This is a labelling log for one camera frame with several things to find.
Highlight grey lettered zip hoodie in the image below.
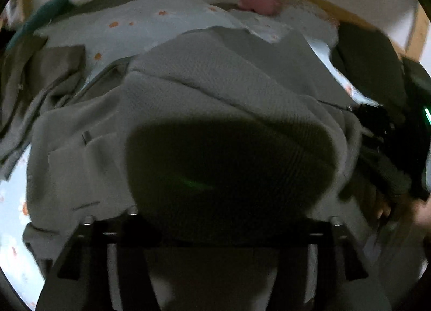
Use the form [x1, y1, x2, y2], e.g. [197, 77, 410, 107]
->
[22, 26, 388, 311]

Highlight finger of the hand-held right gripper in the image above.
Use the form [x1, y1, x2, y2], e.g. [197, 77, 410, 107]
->
[348, 103, 399, 140]

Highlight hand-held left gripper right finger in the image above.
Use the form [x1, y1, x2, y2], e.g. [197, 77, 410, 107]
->
[279, 216, 393, 311]

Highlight dark folded garment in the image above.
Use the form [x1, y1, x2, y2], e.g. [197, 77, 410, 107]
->
[332, 23, 409, 113]

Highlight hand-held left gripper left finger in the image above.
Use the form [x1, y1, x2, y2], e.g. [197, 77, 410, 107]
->
[35, 213, 162, 311]

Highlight teal pillow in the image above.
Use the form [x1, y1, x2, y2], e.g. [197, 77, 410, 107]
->
[7, 0, 73, 49]

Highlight daisy print duvet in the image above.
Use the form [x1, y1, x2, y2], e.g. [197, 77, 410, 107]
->
[0, 0, 371, 311]

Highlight grey garment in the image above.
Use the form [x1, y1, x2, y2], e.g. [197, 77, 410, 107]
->
[0, 38, 88, 170]

